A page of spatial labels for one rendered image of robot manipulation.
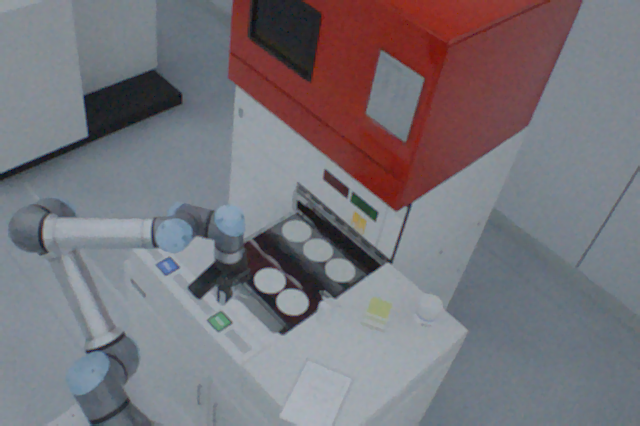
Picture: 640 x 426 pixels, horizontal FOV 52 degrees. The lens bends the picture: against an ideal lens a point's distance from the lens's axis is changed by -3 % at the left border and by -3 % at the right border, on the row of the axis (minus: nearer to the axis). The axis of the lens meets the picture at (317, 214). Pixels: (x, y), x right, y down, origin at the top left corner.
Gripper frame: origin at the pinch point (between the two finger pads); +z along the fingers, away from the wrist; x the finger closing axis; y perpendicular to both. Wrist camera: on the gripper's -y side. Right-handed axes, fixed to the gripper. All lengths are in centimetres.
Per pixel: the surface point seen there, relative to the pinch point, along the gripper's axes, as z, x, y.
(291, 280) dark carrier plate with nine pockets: 15.7, 2.5, 31.4
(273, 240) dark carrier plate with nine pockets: 15.8, 19.2, 37.8
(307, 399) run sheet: 9.0, -34.9, 3.8
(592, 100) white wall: 7, -6, 207
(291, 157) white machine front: 0, 35, 58
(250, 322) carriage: 17.7, -1.4, 11.5
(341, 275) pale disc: 15.8, -5.7, 46.2
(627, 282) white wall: 83, -65, 208
